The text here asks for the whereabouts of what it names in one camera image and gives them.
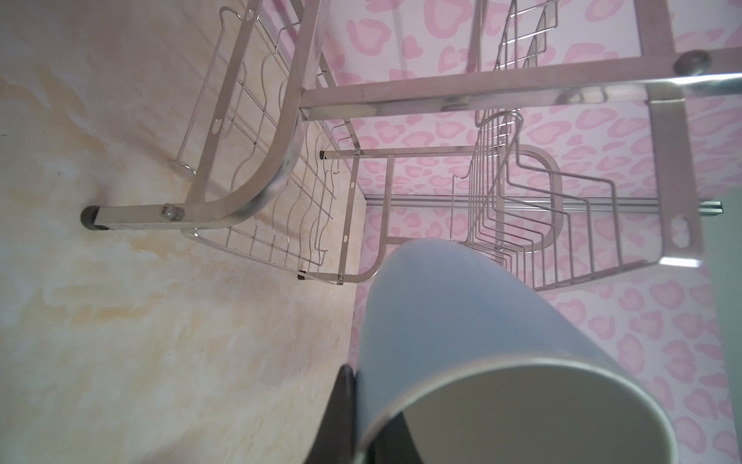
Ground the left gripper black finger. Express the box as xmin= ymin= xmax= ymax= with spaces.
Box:
xmin=305 ymin=365 xmax=357 ymax=464

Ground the light blue ceramic mug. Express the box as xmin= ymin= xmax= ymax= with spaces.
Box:
xmin=354 ymin=239 xmax=678 ymax=463

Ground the steel two-tier dish rack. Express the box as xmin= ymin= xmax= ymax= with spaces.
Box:
xmin=80 ymin=1 xmax=741 ymax=292

